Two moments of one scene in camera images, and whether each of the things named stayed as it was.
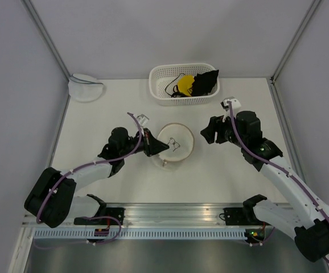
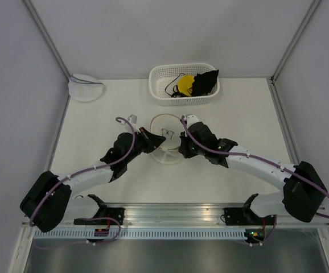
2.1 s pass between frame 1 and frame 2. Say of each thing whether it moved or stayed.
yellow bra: stayed
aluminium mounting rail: stayed
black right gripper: moved
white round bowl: stayed
